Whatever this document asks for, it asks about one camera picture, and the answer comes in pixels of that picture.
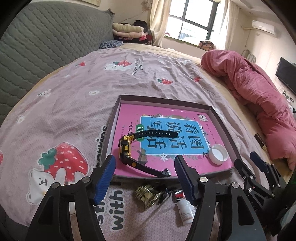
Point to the black framed window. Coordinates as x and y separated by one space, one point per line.
192 21

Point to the white plastic bottle cap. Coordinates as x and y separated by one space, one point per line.
218 154

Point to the blue patterned folded cloth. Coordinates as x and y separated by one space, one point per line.
110 44

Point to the grey quilted headboard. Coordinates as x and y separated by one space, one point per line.
43 37

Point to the small white pill bottle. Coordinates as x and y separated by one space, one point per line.
186 211

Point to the stack of folded blankets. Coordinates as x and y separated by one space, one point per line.
138 32

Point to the pink strawberry print bedsheet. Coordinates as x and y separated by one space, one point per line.
74 106

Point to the black red white tube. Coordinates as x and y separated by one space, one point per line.
178 195

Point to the dark cardboard box tray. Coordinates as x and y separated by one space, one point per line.
125 141

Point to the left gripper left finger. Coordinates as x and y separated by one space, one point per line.
52 218

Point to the cream curtain right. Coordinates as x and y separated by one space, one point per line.
232 14

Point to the cream curtain left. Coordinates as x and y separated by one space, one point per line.
158 20

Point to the black television screen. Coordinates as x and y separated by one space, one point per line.
286 73

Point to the pink rolled duvet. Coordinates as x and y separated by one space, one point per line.
253 88

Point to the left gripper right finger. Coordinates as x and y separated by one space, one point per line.
238 218

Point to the gold metallic round fitting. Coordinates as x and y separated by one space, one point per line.
148 195

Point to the cream curtain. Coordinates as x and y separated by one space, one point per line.
158 20
232 14

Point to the black gold label tag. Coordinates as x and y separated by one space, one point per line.
260 141

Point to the white wall air conditioner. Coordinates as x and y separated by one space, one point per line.
264 27

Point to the pink children's book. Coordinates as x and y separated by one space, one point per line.
198 130

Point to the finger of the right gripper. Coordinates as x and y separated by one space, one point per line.
274 178
245 171

